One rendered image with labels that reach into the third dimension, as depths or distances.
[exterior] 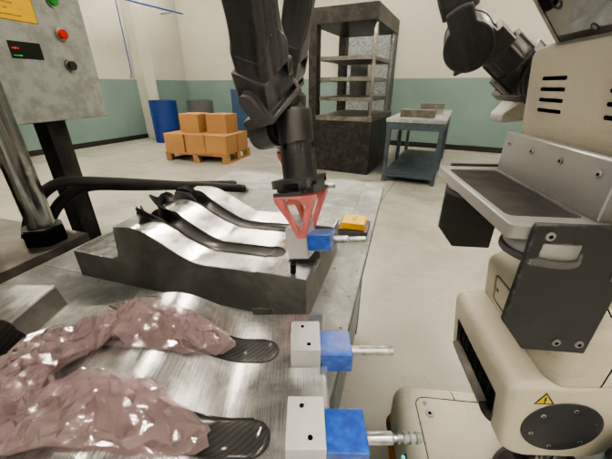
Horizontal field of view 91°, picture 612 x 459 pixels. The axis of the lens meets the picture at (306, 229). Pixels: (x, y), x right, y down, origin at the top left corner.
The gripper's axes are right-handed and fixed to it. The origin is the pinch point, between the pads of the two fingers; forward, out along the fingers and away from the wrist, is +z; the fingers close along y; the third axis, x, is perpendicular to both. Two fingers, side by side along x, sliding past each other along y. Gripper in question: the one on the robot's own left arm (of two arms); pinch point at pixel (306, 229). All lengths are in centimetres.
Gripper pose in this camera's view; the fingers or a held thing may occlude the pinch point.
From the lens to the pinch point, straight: 52.7
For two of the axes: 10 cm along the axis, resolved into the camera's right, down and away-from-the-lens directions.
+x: 9.4, -0.2, -3.3
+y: -3.1, 2.5, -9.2
